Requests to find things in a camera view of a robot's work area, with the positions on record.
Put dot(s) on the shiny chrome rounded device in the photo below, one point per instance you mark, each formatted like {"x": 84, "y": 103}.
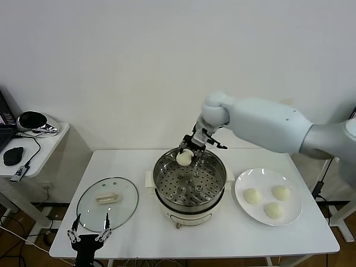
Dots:
{"x": 41, "y": 125}

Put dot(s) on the white side table with label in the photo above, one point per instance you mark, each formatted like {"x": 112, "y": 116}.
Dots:
{"x": 303, "y": 175}

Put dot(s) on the stainless steel steamer basket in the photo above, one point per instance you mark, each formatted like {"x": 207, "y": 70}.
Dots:
{"x": 189, "y": 189}

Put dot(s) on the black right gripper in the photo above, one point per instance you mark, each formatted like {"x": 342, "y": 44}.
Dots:
{"x": 190, "y": 142}

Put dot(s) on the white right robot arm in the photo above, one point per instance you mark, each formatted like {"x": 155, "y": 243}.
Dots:
{"x": 264, "y": 125}

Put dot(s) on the white wall socket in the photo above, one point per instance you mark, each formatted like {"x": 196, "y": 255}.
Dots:
{"x": 47, "y": 186}

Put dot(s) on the black laptop with pink screen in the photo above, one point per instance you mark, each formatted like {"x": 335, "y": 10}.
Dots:
{"x": 4, "y": 133}

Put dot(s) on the white side table with mouse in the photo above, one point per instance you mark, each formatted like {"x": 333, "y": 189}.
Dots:
{"x": 47, "y": 150}

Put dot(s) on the white round plate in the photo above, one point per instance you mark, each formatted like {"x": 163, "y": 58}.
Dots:
{"x": 242, "y": 183}

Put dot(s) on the white steamed baozi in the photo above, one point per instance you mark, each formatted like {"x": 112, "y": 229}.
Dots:
{"x": 184, "y": 158}
{"x": 273, "y": 210}
{"x": 281, "y": 192}
{"x": 252, "y": 196}

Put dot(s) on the black laptop with dark screen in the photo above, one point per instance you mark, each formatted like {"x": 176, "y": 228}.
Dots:
{"x": 353, "y": 112}

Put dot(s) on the black computer mouse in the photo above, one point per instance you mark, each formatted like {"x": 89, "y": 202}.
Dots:
{"x": 12, "y": 156}

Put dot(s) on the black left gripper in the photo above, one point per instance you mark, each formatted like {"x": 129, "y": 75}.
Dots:
{"x": 84, "y": 244}

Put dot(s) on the grey usb hub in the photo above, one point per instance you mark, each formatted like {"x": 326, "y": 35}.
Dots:
{"x": 19, "y": 173}

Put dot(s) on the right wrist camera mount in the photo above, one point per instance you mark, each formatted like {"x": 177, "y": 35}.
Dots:
{"x": 219, "y": 145}

